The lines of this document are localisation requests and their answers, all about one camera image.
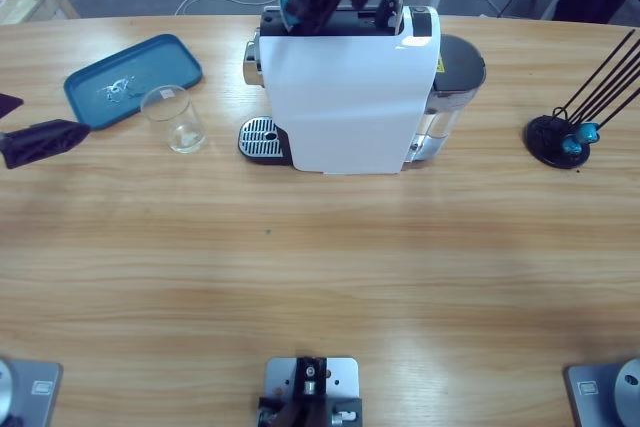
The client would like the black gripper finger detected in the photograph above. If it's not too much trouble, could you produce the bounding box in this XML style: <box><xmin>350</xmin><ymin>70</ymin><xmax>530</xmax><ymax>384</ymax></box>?
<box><xmin>2</xmin><ymin>119</ymin><xmax>92</xmax><ymax>171</ymax></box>
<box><xmin>0</xmin><ymin>93</ymin><xmax>25</xmax><ymax>121</ymax></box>

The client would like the white capsule coffee machine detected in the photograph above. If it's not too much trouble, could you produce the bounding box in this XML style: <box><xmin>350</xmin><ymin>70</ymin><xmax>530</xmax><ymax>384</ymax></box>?
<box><xmin>243</xmin><ymin>4</ymin><xmax>444</xmax><ymax>176</ymax></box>

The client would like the pale wooden crate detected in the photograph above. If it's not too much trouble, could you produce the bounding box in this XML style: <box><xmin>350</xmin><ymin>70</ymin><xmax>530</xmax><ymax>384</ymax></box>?
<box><xmin>0</xmin><ymin>0</ymin><xmax>81</xmax><ymax>26</ymax></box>

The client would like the teal plastic serving tray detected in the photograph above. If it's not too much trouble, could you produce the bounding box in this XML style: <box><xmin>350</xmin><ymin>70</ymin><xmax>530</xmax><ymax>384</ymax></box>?
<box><xmin>63</xmin><ymin>33</ymin><xmax>204</xmax><ymax>132</ymax></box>

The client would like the clear drinking glass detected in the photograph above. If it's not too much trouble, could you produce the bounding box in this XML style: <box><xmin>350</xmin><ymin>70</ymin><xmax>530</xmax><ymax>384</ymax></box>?
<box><xmin>140</xmin><ymin>85</ymin><xmax>209</xmax><ymax>155</ymax></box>

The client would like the black drip tray metal grate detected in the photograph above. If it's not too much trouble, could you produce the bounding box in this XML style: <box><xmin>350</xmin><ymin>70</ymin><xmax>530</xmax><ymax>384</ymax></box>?
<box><xmin>237</xmin><ymin>116</ymin><xmax>291</xmax><ymax>167</ymax></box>

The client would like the clear water tank black lid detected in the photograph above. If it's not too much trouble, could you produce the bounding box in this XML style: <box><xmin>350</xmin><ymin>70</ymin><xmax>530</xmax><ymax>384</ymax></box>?
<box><xmin>405</xmin><ymin>33</ymin><xmax>487</xmax><ymax>164</ymax></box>

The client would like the black capsule holder with rods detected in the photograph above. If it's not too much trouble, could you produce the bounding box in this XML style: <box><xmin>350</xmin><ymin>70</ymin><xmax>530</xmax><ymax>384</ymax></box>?
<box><xmin>523</xmin><ymin>29</ymin><xmax>640</xmax><ymax>171</ymax></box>

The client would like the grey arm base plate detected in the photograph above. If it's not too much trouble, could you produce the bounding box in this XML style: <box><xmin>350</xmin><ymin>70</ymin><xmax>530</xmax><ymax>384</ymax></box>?
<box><xmin>0</xmin><ymin>356</ymin><xmax>65</xmax><ymax>427</ymax></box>
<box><xmin>563</xmin><ymin>356</ymin><xmax>640</xmax><ymax>427</ymax></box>

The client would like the white camera mount dark post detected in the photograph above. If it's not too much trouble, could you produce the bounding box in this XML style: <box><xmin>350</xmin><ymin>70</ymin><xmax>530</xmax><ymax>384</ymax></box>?
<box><xmin>257</xmin><ymin>355</ymin><xmax>364</xmax><ymax>427</ymax></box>

